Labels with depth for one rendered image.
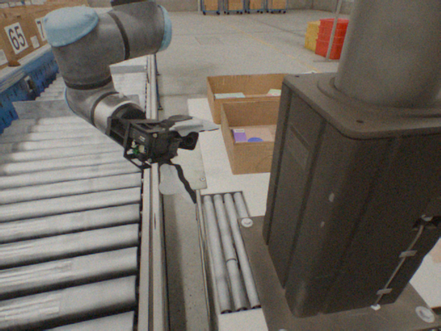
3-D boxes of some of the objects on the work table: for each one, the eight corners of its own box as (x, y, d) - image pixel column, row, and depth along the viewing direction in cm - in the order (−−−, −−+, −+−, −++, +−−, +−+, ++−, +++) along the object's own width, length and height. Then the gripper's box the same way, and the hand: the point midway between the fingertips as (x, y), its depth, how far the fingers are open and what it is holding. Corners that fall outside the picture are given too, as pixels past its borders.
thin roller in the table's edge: (220, 316, 43) (220, 310, 42) (203, 201, 66) (203, 196, 65) (232, 314, 43) (232, 308, 42) (210, 200, 66) (210, 194, 65)
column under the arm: (346, 208, 61) (403, 58, 42) (441, 328, 40) (636, 131, 21) (237, 220, 58) (245, 64, 39) (275, 358, 37) (332, 159, 18)
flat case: (268, 131, 92) (268, 127, 91) (281, 161, 76) (282, 156, 75) (229, 132, 91) (229, 128, 90) (235, 163, 76) (235, 158, 75)
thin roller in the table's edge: (235, 314, 43) (235, 308, 42) (213, 200, 66) (212, 194, 65) (247, 312, 43) (248, 306, 42) (220, 199, 66) (221, 194, 65)
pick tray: (312, 119, 101) (317, 93, 96) (213, 125, 97) (212, 98, 92) (287, 94, 125) (290, 72, 119) (206, 98, 120) (205, 75, 115)
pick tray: (365, 166, 75) (377, 135, 69) (231, 175, 71) (232, 143, 66) (322, 123, 98) (328, 97, 93) (220, 129, 95) (220, 102, 89)
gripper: (99, 171, 52) (167, 226, 44) (111, 70, 45) (197, 115, 36) (135, 163, 59) (199, 210, 51) (151, 75, 51) (231, 113, 43)
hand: (209, 168), depth 45 cm, fingers open, 14 cm apart
